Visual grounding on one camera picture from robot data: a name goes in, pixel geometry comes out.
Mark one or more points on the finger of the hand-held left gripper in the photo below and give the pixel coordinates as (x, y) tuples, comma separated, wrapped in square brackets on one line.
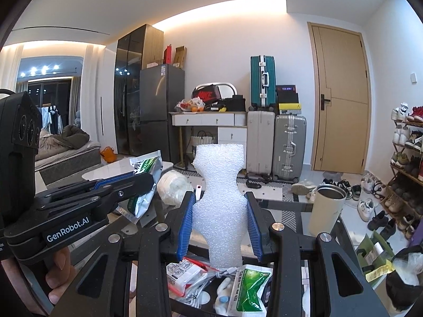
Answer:
[(112, 181), (129, 190)]

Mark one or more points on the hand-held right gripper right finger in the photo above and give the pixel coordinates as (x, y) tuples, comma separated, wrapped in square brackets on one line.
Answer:
[(256, 231)]

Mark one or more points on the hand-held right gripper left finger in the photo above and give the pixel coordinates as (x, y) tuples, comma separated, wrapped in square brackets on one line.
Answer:
[(185, 228)]

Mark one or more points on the green white packet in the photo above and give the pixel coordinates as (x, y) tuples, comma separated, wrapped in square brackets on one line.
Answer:
[(251, 290), (145, 168)]

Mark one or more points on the white foam piece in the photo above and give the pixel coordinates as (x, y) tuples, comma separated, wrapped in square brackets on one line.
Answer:
[(219, 204)]

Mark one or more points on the zip bag with white pack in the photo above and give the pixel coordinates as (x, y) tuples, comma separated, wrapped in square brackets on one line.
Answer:
[(185, 274)]

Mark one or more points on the person's left hand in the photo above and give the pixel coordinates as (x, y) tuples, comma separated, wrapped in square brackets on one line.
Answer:
[(61, 274)]

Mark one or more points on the orange bag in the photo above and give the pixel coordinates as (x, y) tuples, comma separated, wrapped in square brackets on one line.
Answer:
[(108, 154)]

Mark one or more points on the white plastic bag bundle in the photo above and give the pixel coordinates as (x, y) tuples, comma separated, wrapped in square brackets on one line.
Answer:
[(173, 188)]

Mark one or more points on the black slippers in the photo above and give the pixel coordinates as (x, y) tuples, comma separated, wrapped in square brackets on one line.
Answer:
[(254, 183)]

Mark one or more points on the grey sofa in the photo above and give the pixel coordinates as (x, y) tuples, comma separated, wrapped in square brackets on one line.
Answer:
[(66, 161)]

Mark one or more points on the brown blanket heap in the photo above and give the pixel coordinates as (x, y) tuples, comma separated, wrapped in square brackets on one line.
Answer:
[(69, 137)]

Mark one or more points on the hanging clothes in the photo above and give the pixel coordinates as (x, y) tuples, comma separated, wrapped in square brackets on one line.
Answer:
[(49, 119)]

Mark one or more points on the white blue plush toy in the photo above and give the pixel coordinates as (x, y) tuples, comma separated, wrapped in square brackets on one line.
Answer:
[(224, 295)]

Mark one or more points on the beige tumbler cup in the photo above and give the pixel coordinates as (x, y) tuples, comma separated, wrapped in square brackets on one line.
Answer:
[(325, 211)]

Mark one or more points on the grey refrigerator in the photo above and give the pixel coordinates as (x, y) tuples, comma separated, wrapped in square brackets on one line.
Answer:
[(162, 112)]

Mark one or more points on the white picket basket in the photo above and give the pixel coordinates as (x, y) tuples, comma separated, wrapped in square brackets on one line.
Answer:
[(205, 142)]

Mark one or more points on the silver suitcase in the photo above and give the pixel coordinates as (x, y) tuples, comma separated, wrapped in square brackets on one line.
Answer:
[(289, 148)]

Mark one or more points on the white suitcase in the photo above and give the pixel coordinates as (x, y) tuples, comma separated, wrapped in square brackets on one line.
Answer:
[(261, 142)]

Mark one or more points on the tall black glass cabinet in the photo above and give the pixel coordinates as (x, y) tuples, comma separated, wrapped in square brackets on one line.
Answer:
[(127, 89)]

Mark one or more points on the balcony glass door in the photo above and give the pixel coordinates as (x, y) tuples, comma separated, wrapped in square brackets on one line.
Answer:
[(49, 82)]

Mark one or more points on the bag of fruit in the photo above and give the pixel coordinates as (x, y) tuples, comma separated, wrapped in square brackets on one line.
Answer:
[(190, 105)]

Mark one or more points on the pile of loose shoes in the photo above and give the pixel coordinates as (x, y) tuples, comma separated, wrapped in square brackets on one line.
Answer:
[(366, 204)]

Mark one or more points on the green paper bag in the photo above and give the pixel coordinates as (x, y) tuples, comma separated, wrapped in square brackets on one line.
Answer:
[(373, 254)]

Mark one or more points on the red black shoe box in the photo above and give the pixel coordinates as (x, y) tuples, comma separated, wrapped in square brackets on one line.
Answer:
[(206, 95)]

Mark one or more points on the yellow box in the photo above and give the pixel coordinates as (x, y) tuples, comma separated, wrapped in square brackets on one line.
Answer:
[(290, 106)]

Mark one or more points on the red cardboard box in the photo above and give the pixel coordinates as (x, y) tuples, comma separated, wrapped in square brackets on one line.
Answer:
[(168, 54)]

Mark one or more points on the brown cardboard box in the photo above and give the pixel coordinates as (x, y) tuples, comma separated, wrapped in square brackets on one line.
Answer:
[(180, 57)]

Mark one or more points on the black display box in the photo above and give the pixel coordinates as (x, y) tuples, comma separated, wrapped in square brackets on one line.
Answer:
[(287, 93)]

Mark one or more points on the white chair back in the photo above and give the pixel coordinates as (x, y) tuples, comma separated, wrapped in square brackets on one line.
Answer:
[(228, 87)]

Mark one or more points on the teal suitcase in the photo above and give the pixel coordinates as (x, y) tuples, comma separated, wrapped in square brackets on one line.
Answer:
[(262, 82)]

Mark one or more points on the wooden door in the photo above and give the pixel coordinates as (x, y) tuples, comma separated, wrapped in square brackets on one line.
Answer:
[(340, 105)]

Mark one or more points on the black trash bag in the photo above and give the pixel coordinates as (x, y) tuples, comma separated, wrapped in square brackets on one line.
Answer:
[(406, 287)]

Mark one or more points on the metal shoe rack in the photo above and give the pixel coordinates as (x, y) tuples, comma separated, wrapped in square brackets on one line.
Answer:
[(409, 158)]

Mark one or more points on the wall light switch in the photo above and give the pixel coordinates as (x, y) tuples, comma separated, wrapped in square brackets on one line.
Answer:
[(412, 77)]

